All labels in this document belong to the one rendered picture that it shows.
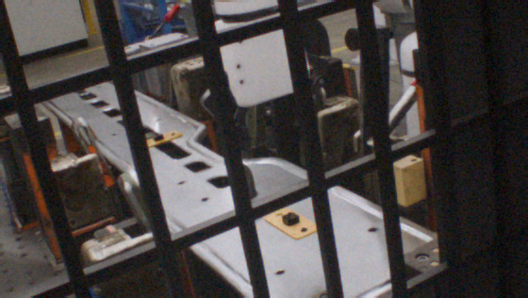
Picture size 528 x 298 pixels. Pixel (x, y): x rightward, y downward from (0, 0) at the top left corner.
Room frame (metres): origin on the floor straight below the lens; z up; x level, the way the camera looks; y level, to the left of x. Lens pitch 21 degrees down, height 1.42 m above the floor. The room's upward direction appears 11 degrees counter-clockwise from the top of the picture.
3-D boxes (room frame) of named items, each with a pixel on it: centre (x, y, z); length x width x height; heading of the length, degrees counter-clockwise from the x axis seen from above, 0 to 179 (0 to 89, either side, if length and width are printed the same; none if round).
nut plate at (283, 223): (0.82, -0.02, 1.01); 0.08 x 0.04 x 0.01; 26
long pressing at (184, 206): (1.26, 0.20, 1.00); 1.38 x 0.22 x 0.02; 25
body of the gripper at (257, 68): (0.82, -0.02, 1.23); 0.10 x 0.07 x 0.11; 116
